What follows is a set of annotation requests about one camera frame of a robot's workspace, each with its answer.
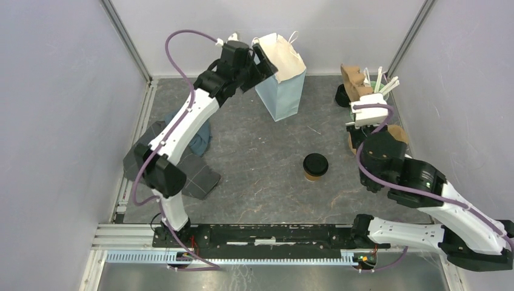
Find brown paper coffee cup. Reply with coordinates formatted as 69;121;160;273
304;168;327;182

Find light blue paper bag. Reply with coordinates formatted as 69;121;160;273
252;31;306;122

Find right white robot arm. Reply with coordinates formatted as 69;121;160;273
346;124;513;272

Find green cup holder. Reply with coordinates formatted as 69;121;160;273
349;82;389;127

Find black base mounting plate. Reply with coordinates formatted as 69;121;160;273
152;224;391;260

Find white wrapped straws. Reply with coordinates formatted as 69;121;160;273
363;67;400;100

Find dark grey checked cloth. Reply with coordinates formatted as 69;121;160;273
122;121;221;200

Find brown pulp cup carrier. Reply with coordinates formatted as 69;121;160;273
341;64;373;102

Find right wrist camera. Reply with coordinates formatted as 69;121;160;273
350;93;389;127

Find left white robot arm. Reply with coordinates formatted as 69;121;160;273
135;40;278;247

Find blue crumpled cloth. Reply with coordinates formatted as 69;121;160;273
182;120;212;158

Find stack of black lids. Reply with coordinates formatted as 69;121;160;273
335;84;351;108

